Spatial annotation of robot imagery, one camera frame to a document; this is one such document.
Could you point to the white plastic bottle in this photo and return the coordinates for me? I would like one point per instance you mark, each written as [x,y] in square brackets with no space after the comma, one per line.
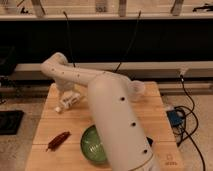
[66,102]

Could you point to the clear plastic cup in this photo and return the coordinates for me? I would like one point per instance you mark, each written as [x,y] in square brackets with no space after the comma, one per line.
[138,90]

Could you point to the black rectangular block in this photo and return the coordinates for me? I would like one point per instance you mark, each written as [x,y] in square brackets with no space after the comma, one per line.
[150,141]

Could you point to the blue power adapter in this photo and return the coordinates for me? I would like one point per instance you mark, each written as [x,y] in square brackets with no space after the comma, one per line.
[174,118]

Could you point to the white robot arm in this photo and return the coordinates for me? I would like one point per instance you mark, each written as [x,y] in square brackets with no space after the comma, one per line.
[109,99]

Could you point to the green ceramic bowl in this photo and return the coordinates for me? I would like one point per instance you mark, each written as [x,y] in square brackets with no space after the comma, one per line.
[91,146]

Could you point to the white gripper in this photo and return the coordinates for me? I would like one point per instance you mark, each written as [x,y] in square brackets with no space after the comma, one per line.
[63,86]

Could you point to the black floor mat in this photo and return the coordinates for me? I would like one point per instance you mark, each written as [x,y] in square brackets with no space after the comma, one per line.
[10,121]

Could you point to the red chili pepper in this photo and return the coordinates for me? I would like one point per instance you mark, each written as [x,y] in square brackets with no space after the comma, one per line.
[58,140]

